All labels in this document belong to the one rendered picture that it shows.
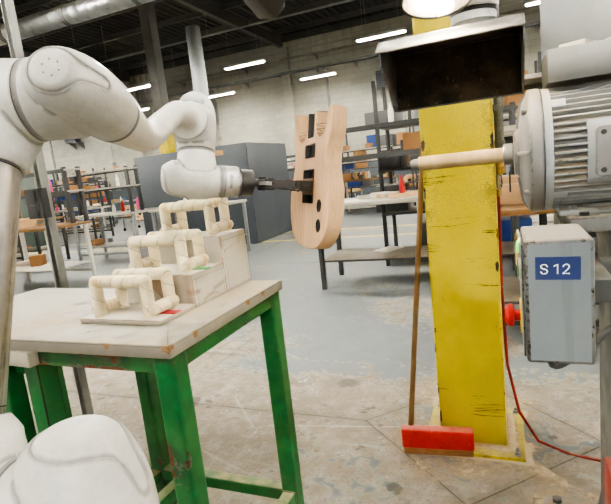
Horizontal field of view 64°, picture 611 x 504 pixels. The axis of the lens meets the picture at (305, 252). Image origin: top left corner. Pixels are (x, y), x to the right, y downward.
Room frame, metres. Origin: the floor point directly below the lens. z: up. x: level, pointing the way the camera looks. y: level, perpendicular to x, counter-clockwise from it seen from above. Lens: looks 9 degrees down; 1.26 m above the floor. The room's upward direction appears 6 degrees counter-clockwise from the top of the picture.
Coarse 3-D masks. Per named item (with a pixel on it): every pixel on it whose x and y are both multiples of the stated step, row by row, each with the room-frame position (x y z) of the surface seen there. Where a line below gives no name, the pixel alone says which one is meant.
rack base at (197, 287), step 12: (168, 264) 1.51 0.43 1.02; (216, 264) 1.41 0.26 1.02; (180, 276) 1.30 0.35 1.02; (192, 276) 1.29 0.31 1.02; (204, 276) 1.34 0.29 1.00; (216, 276) 1.39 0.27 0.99; (132, 288) 1.38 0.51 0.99; (156, 288) 1.34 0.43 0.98; (180, 288) 1.31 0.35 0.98; (192, 288) 1.29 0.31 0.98; (204, 288) 1.33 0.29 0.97; (216, 288) 1.39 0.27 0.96; (132, 300) 1.38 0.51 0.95; (156, 300) 1.34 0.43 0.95; (180, 300) 1.31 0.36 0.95; (192, 300) 1.29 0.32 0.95; (204, 300) 1.33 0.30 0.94
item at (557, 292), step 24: (528, 240) 0.74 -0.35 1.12; (552, 240) 0.72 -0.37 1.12; (576, 240) 0.71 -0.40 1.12; (528, 264) 0.73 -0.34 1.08; (552, 264) 0.72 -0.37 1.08; (576, 264) 0.71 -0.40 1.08; (528, 288) 0.73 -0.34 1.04; (552, 288) 0.72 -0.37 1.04; (576, 288) 0.71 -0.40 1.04; (528, 312) 0.74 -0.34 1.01; (552, 312) 0.72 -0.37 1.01; (576, 312) 0.71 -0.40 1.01; (528, 336) 0.74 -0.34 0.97; (552, 336) 0.72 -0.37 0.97; (576, 336) 0.71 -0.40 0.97; (600, 336) 0.82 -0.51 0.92; (528, 360) 0.74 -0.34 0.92; (552, 360) 0.72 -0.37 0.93; (576, 360) 0.71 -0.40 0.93
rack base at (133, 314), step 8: (136, 304) 1.35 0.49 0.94; (184, 304) 1.29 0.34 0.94; (192, 304) 1.28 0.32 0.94; (112, 312) 1.29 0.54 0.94; (120, 312) 1.28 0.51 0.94; (128, 312) 1.27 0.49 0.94; (136, 312) 1.26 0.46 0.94; (184, 312) 1.24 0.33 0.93; (80, 320) 1.26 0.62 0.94; (88, 320) 1.25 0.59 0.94; (96, 320) 1.24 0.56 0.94; (104, 320) 1.23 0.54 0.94; (112, 320) 1.22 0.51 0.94; (120, 320) 1.21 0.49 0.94; (128, 320) 1.20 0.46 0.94; (136, 320) 1.19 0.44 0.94; (144, 320) 1.17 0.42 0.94; (152, 320) 1.17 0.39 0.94; (160, 320) 1.16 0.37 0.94; (168, 320) 1.18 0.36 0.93
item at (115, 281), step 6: (96, 276) 1.26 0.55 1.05; (102, 276) 1.25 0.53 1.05; (108, 276) 1.24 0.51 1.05; (114, 276) 1.23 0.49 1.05; (120, 276) 1.22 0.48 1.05; (126, 276) 1.21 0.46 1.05; (132, 276) 1.20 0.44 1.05; (138, 276) 1.20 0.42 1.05; (144, 276) 1.19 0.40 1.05; (90, 282) 1.25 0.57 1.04; (96, 282) 1.24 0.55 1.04; (102, 282) 1.24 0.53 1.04; (108, 282) 1.23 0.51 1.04; (114, 282) 1.22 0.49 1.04; (120, 282) 1.21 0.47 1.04; (126, 282) 1.20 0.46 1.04; (132, 282) 1.19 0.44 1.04; (138, 282) 1.19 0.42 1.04
